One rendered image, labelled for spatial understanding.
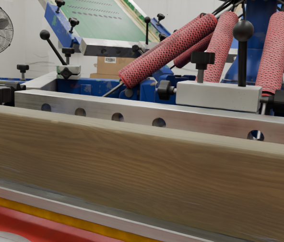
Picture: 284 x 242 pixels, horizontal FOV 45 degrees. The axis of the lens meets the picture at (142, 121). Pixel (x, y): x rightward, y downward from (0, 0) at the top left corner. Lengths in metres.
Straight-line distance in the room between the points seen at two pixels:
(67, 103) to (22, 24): 5.27
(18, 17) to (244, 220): 5.61
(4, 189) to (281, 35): 0.68
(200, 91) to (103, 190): 0.30
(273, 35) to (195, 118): 0.40
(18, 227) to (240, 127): 0.30
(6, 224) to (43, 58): 5.31
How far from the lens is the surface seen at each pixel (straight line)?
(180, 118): 0.49
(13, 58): 5.67
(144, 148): 0.25
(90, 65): 5.14
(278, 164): 0.24
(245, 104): 0.52
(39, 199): 0.30
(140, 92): 0.93
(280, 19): 0.89
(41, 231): 0.34
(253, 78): 1.02
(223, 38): 0.84
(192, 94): 0.54
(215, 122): 0.48
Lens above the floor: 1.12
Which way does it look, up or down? 11 degrees down
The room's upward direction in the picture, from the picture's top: 3 degrees clockwise
